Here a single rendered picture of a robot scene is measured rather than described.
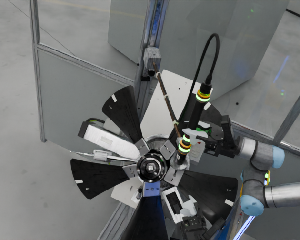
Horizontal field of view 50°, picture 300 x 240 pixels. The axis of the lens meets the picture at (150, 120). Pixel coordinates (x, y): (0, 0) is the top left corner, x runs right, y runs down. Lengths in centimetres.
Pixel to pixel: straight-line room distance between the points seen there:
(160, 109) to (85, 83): 86
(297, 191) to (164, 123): 71
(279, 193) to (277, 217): 136
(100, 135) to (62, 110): 111
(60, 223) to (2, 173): 66
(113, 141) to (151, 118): 23
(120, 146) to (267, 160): 66
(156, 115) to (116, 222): 113
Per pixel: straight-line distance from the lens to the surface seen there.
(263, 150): 118
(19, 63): 400
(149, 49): 168
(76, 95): 241
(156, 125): 157
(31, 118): 326
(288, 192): 113
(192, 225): 121
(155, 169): 130
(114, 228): 244
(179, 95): 156
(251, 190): 117
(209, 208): 132
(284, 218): 249
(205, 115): 130
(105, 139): 152
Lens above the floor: 222
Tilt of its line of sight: 42 degrees down
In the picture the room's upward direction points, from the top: 13 degrees clockwise
